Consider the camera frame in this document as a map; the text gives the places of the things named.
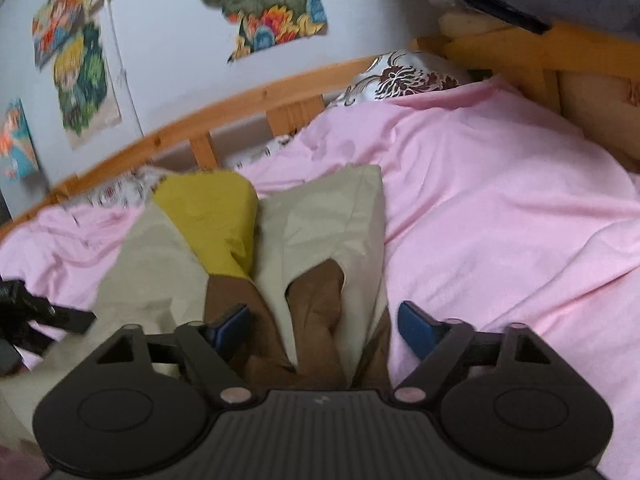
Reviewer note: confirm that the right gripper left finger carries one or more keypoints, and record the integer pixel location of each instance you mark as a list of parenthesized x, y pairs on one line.
[(208, 349)]

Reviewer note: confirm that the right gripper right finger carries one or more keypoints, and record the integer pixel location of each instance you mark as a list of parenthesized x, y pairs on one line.
[(439, 346)]

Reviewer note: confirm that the beige brown olive hooded jacket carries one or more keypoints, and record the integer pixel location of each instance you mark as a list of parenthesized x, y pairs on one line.
[(315, 290)]

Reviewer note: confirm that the pink bed sheet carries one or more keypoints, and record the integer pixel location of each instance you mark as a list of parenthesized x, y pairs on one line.
[(498, 212)]

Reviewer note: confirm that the green anime character poster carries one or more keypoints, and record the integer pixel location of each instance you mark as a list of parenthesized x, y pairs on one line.
[(86, 96)]

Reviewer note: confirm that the floral patterned white bedding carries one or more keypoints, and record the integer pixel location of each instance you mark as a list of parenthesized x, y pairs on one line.
[(391, 75)]

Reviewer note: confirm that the orange-haired anime girl poster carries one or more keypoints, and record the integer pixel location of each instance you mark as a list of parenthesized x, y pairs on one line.
[(52, 25)]

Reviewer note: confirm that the wooden bed frame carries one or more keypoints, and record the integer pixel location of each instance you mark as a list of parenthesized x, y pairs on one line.
[(591, 78)]

